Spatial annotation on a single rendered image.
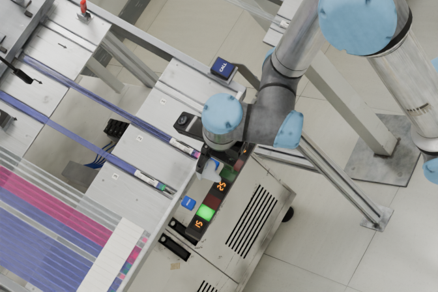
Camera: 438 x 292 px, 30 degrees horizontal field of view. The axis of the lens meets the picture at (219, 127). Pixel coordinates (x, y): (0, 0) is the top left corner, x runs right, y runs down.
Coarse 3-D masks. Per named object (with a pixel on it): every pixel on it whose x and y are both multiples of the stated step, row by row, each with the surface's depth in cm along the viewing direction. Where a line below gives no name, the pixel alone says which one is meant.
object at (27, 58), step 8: (32, 64) 203; (40, 64) 203; (48, 72) 202; (56, 72) 202; (64, 80) 202; (72, 88) 202; (80, 88) 201; (88, 96) 201; (96, 96) 200; (104, 104) 200; (112, 104) 200; (120, 112) 199; (136, 120) 199; (144, 128) 199; (152, 128) 198; (160, 136) 197; (168, 136) 197; (192, 152) 196
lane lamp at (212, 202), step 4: (208, 196) 196; (212, 196) 196; (204, 200) 195; (208, 200) 195; (212, 200) 195; (216, 200) 195; (220, 200) 195; (204, 204) 195; (208, 204) 195; (212, 204) 195; (216, 204) 195; (212, 208) 195; (216, 208) 195
